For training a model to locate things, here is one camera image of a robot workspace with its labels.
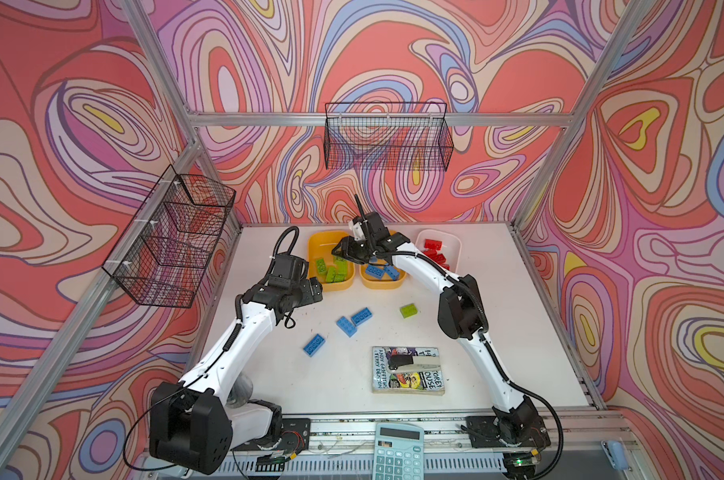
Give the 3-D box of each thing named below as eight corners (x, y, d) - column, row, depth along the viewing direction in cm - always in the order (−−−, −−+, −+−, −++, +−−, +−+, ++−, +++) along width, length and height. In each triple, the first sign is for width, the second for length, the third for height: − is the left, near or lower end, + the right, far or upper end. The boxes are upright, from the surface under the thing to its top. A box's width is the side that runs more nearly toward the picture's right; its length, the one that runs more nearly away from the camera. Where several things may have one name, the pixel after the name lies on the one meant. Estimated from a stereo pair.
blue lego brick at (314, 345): (304, 351, 89) (302, 348, 88) (319, 336, 93) (318, 332, 91) (311, 358, 88) (310, 355, 86) (326, 342, 91) (325, 339, 89)
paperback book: (372, 394, 81) (372, 392, 79) (371, 349, 89) (372, 346, 87) (443, 394, 81) (445, 392, 79) (436, 349, 89) (438, 346, 87)
